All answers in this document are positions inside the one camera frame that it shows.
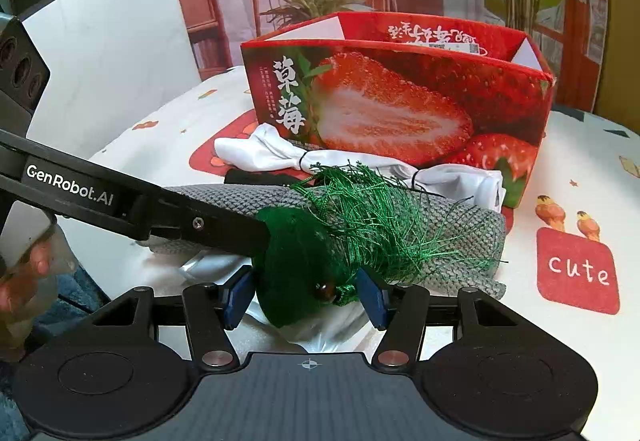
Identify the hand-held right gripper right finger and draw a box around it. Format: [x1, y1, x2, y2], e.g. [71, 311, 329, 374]
[356, 268, 531, 368]

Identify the person's left hand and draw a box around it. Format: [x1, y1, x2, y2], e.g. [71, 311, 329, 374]
[0, 241, 77, 357]

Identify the white cartoon print tablecloth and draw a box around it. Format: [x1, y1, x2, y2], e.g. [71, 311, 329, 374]
[87, 66, 640, 372]

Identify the white cloth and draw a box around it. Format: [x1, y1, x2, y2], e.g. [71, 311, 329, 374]
[214, 123, 506, 212]

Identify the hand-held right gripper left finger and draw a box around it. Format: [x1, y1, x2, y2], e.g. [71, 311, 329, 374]
[90, 266, 256, 369]

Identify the red strawberry print cardboard box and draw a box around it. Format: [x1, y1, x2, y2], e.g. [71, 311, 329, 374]
[240, 11, 557, 209]

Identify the white plastic packet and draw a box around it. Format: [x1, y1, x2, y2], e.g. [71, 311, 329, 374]
[177, 251, 381, 354]

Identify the grey knitted cloth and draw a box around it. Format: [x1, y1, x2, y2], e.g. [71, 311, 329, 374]
[150, 183, 508, 299]

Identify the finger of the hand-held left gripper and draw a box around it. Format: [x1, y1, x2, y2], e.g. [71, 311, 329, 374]
[145, 188, 275, 269]

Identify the green tasselled felt ornament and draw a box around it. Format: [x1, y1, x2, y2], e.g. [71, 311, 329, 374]
[250, 163, 506, 327]

